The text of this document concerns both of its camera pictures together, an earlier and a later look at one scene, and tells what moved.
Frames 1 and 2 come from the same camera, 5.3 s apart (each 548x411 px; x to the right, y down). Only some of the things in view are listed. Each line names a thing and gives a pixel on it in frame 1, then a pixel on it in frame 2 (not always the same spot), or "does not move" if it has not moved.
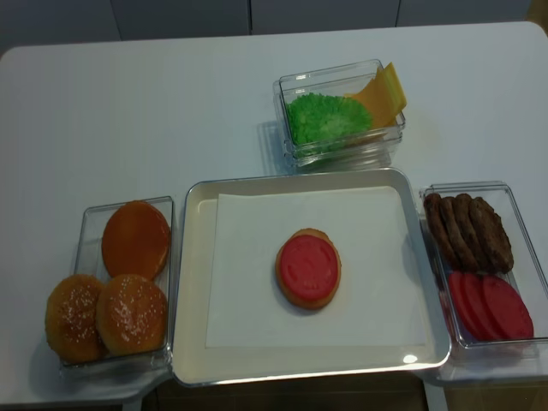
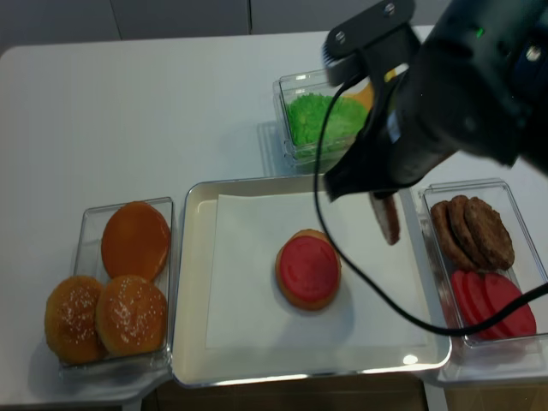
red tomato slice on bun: (309, 265) does not move
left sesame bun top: (70, 319) does not move
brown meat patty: (439, 234) → (386, 211)
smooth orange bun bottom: (136, 240) does not move
